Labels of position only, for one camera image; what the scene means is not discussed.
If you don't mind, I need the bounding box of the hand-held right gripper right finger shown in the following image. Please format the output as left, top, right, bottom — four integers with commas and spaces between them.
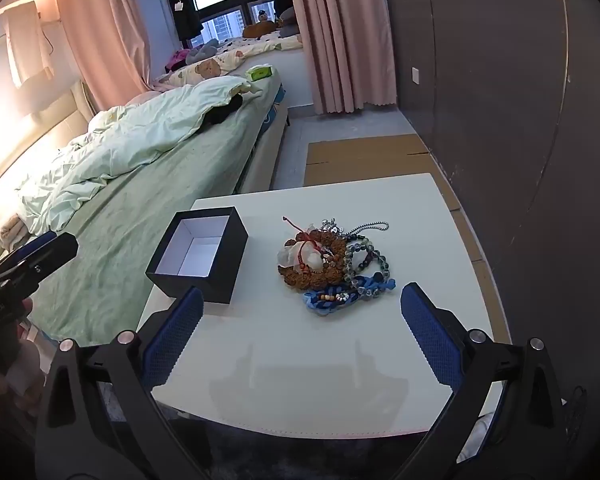
380, 282, 569, 480

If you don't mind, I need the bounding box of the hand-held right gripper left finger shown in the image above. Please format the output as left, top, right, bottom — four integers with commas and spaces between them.
34, 286, 226, 480

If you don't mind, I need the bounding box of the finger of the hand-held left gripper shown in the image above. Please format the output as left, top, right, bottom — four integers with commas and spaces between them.
0, 232, 57, 263
0, 232, 79, 288

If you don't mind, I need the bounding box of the dark bead bracelet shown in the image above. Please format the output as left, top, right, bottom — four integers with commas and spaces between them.
355, 246, 392, 283

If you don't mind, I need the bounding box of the black box with white interior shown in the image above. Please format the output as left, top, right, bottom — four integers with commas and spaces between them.
145, 206, 249, 305

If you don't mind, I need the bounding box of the clear glass bead bracelet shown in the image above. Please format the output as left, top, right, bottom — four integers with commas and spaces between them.
343, 241, 381, 301

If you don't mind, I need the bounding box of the blue braided bracelet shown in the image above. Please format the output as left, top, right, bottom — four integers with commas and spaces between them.
302, 275, 397, 307

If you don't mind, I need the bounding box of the silver ball chain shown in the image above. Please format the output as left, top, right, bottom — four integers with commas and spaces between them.
322, 218, 390, 242

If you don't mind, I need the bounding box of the brown seed bead bracelet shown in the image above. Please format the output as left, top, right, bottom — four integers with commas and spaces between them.
278, 228, 349, 289

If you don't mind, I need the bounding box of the red string bracelet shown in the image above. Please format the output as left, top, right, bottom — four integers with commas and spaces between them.
282, 216, 332, 262

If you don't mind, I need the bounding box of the person's left hand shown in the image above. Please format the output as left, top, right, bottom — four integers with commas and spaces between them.
0, 297, 37, 411

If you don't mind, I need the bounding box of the beige rolled towel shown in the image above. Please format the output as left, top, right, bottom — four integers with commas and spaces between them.
0, 212, 32, 252

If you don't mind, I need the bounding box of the beige headboard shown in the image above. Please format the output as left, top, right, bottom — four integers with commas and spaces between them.
0, 79, 99, 262

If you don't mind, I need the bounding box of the bed with green sheet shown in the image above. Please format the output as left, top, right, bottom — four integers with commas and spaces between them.
0, 67, 291, 353

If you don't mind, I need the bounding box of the pale green duvet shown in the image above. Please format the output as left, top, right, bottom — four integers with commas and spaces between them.
15, 76, 264, 235

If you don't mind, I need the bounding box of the pink pillow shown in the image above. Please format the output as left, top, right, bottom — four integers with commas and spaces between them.
124, 88, 161, 107

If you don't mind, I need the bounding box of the white table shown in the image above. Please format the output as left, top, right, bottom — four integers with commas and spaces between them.
303, 134, 512, 347

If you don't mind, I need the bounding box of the white hanging cloth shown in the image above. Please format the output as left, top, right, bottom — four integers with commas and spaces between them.
2, 0, 57, 89

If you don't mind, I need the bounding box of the black garment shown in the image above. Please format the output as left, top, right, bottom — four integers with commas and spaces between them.
204, 94, 245, 127

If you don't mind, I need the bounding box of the pink curtain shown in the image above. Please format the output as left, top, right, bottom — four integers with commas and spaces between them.
285, 0, 399, 116
55, 0, 154, 114

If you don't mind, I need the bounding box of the magenta cloth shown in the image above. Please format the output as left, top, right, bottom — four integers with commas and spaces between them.
164, 50, 191, 74

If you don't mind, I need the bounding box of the grey plush toy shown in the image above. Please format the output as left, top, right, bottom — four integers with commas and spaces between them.
182, 38, 221, 66

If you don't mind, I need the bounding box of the green tissue box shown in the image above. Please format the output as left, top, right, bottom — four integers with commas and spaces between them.
244, 63, 274, 83

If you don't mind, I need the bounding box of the bear printed blanket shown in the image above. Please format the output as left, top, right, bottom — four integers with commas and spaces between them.
152, 34, 304, 92

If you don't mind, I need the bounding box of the window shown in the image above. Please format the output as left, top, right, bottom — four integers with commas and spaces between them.
192, 0, 294, 47

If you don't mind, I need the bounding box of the brown plush toy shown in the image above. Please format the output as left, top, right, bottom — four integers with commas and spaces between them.
243, 19, 282, 40

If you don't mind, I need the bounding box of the dark cushion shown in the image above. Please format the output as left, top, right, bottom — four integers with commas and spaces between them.
272, 0, 302, 39

